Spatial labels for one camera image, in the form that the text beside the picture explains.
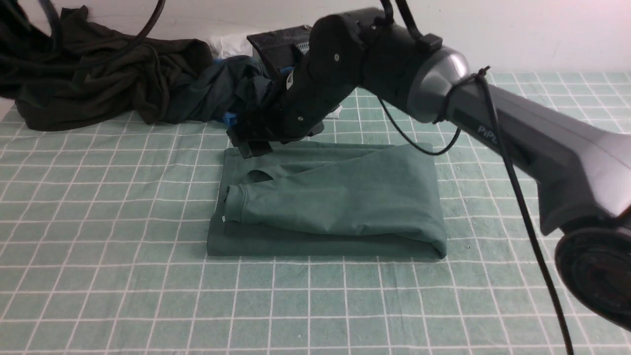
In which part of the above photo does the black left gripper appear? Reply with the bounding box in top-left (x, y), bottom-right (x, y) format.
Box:
top-left (226, 47), bottom-right (358, 159)

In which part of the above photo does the green long-sleeved shirt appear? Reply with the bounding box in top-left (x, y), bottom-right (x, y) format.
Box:
top-left (207, 141), bottom-right (448, 261)

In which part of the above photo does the dark olive crumpled garment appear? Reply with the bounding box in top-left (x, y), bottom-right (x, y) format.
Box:
top-left (1, 0), bottom-right (214, 131)

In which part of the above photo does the green checkered tablecloth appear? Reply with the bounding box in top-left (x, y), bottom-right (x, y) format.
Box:
top-left (0, 72), bottom-right (631, 355)

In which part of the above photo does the dark green crumpled garment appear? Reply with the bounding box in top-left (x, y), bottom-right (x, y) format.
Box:
top-left (160, 56), bottom-right (273, 124)

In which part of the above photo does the white crumpled garment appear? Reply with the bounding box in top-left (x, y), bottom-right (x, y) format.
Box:
top-left (206, 34), bottom-right (343, 119)

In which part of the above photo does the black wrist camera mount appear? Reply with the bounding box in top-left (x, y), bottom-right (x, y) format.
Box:
top-left (246, 25), bottom-right (312, 78)

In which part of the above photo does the blue crumpled garment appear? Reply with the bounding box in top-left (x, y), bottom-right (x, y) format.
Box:
top-left (222, 67), bottom-right (294, 127)

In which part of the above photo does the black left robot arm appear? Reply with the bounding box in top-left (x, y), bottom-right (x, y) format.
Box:
top-left (227, 0), bottom-right (631, 330)

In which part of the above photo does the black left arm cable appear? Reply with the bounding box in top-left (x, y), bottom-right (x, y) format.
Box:
top-left (377, 0), bottom-right (575, 355)

